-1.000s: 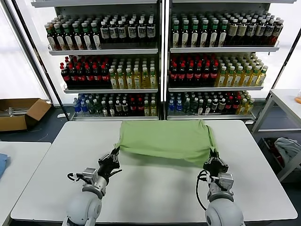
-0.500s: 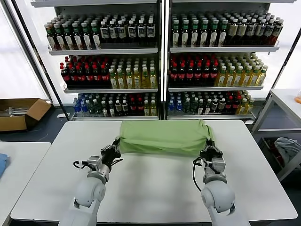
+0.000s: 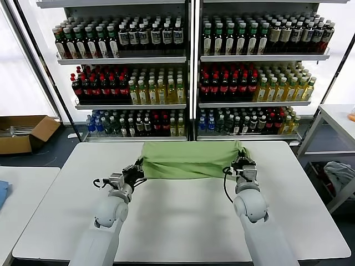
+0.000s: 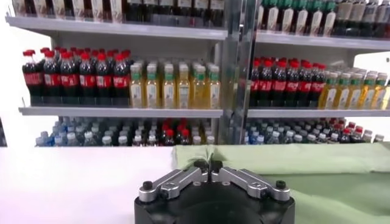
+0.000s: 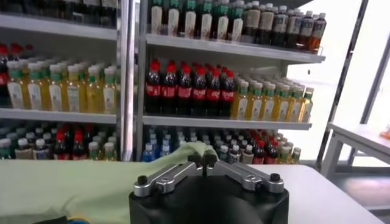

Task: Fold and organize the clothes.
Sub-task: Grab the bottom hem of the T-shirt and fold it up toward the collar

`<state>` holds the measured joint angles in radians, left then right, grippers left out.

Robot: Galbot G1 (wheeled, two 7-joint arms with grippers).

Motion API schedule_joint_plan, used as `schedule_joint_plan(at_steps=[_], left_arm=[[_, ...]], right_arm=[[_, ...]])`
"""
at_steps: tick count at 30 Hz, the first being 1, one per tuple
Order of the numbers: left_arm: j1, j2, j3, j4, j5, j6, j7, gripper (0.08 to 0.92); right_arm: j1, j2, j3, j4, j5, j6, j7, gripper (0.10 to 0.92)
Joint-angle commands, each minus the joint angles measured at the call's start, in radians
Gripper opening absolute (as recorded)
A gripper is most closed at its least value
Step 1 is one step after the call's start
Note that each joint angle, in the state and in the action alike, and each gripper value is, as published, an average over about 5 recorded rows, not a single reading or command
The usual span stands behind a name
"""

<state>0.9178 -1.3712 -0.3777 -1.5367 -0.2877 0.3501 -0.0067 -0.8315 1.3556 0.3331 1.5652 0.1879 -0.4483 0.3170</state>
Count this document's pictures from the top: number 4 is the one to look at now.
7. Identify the dark bottle beige label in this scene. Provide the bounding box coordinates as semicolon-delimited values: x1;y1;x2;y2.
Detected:
335;0;351;37
349;0;364;37

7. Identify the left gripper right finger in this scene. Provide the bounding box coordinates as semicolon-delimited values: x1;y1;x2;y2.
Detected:
210;160;291;203

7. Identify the cola bottle red cap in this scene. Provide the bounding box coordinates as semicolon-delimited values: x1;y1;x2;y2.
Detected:
60;51;80;106
42;50;62;106
180;128;191;146
164;129;176;147
310;63;327;108
95;53;114;107
271;60;288;107
112;54;132;107
22;49;44;106
285;60;301;108
298;61;314;108
340;127;352;144
78;52;98;107
352;126;364;143
249;60;262;107
260;60;274;107

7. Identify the green polo shirt red print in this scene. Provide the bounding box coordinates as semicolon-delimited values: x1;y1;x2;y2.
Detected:
172;142;390;224

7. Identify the dark bottle white square label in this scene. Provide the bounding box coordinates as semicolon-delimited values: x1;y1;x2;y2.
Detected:
209;0;225;28
158;0;177;26
175;0;193;27
126;0;143;24
192;0;210;27
142;0;160;25
361;0;378;38
375;0;390;39

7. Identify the black slanted pole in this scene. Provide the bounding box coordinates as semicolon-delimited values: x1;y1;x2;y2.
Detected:
0;117;7;147

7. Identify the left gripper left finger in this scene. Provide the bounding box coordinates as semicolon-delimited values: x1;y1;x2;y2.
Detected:
138;160;211;203

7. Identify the grey metal shelf rack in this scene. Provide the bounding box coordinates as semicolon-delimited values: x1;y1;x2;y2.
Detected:
5;0;243;147
237;0;390;145

